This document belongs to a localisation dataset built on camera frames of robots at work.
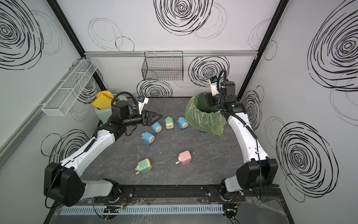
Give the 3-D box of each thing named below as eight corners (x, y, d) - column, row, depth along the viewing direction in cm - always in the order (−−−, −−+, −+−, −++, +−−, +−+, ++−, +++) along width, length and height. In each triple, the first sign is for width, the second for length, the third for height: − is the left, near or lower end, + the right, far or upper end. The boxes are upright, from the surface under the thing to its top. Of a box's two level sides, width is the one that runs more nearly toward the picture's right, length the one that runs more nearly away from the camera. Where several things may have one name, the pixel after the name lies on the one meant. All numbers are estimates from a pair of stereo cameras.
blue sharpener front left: (142, 141, 95) (140, 136, 90) (147, 135, 98) (145, 130, 93) (151, 146, 93) (149, 141, 87) (155, 140, 96) (154, 135, 90)
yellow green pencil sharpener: (165, 130, 101) (164, 124, 95) (166, 123, 105) (165, 116, 99) (173, 130, 101) (172, 124, 95) (173, 123, 105) (173, 116, 99)
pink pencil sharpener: (177, 168, 84) (177, 164, 79) (174, 160, 88) (173, 155, 82) (191, 162, 87) (192, 157, 81) (188, 154, 90) (188, 149, 85)
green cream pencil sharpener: (139, 177, 81) (135, 173, 75) (137, 167, 85) (134, 163, 79) (153, 171, 84) (150, 167, 78) (150, 162, 87) (148, 157, 81)
